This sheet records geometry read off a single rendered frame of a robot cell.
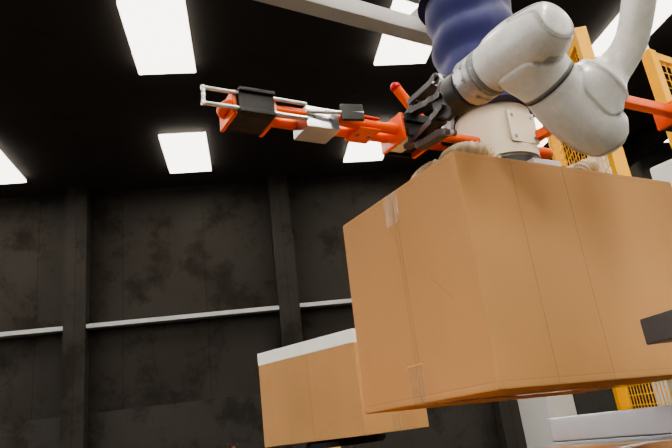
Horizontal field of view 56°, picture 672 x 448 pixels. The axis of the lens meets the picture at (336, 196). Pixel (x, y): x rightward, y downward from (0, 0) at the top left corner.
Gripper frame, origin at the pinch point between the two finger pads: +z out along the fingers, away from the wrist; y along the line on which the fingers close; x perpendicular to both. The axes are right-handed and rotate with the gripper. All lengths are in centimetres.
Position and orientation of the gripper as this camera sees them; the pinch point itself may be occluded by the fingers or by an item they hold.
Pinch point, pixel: (403, 134)
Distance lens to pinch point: 133.0
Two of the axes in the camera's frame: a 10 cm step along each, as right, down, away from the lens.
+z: -5.1, 3.6, 7.8
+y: 1.2, 9.3, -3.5
